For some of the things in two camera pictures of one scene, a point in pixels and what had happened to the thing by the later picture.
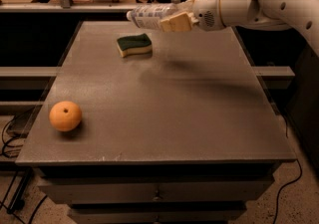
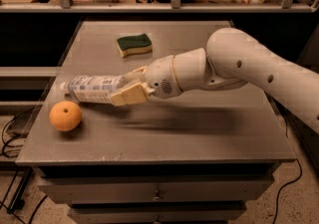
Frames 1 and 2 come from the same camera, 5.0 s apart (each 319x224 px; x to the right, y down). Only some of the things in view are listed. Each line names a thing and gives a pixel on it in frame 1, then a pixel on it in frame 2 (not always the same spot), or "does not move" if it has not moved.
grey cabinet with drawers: [147, 126] does not move
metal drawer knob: [157, 198] does not move
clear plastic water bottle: [149, 16] -> [97, 89]
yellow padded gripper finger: [179, 23] -> [133, 94]
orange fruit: [65, 115] does not move
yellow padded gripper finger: [186, 6] -> [136, 76]
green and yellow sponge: [134, 45] does not move
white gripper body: [206, 11] -> [160, 77]
